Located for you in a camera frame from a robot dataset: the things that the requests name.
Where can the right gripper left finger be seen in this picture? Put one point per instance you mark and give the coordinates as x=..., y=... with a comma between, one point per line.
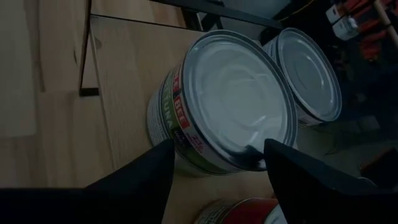
x=109, y=205

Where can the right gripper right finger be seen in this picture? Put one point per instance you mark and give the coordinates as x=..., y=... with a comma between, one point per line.
x=326, y=202

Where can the red label can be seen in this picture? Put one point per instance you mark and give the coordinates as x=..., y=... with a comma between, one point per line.
x=248, y=211

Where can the white blue label can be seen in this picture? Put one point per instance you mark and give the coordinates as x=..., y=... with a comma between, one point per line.
x=236, y=93

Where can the white labelled box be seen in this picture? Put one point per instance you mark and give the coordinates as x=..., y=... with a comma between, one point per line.
x=342, y=25

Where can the beige horizontal bar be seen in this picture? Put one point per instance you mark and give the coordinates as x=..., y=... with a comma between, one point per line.
x=385, y=20

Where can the wooden shelf black metal frame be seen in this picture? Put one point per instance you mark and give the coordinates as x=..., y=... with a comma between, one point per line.
x=130, y=77

